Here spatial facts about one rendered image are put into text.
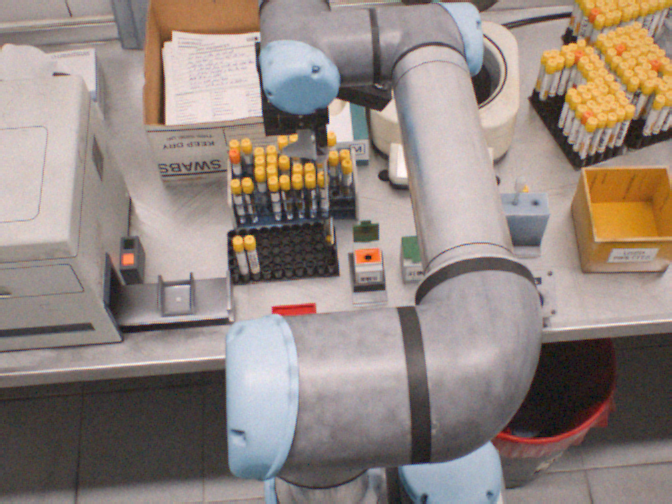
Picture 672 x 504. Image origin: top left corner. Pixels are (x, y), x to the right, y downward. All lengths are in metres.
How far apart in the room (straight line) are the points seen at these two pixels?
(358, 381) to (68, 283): 0.70
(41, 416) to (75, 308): 1.09
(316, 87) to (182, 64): 0.76
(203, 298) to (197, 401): 0.95
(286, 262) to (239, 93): 0.33
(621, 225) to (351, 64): 0.73
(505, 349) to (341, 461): 0.14
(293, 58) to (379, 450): 0.40
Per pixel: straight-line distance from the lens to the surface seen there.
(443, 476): 1.03
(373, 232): 1.35
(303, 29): 0.91
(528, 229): 1.42
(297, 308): 1.40
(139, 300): 1.40
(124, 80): 1.72
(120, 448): 2.31
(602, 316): 1.43
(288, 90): 0.89
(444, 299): 0.67
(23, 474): 2.36
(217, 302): 1.37
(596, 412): 1.84
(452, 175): 0.76
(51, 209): 1.19
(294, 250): 1.42
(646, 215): 1.54
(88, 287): 1.27
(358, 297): 1.39
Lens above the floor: 2.11
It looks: 59 degrees down
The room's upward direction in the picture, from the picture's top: 3 degrees counter-clockwise
